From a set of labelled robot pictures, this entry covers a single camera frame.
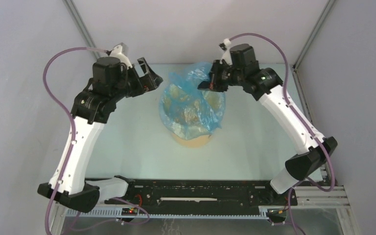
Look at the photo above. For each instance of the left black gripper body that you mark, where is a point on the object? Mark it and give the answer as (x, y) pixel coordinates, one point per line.
(133, 86)

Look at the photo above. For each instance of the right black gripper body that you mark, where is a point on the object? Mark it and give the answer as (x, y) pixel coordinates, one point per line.
(222, 76)

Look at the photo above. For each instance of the blue plastic trash bag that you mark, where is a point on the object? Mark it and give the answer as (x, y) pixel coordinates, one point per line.
(186, 111)

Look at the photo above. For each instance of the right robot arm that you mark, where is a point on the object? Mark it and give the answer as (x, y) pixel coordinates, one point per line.
(239, 67)

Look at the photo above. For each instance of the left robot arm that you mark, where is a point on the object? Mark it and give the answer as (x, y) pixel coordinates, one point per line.
(112, 81)

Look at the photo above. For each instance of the small electronics board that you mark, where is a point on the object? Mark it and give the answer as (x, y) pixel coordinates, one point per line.
(129, 212)

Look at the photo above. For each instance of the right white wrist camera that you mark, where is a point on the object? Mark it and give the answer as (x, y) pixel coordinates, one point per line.
(226, 56)

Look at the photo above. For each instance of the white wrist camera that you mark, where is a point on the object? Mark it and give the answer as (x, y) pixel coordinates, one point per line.
(120, 52)
(226, 56)

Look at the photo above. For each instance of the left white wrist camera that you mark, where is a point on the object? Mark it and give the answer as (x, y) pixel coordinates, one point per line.
(120, 52)

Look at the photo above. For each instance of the right corner aluminium post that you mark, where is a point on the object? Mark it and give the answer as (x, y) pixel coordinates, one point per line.
(314, 32)

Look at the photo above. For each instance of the corner aluminium post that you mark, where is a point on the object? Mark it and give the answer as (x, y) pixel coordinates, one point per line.
(314, 32)
(79, 22)

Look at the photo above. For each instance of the left corner aluminium post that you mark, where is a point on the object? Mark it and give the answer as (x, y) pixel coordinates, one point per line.
(79, 22)

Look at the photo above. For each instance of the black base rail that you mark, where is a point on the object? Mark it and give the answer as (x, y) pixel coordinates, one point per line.
(206, 197)

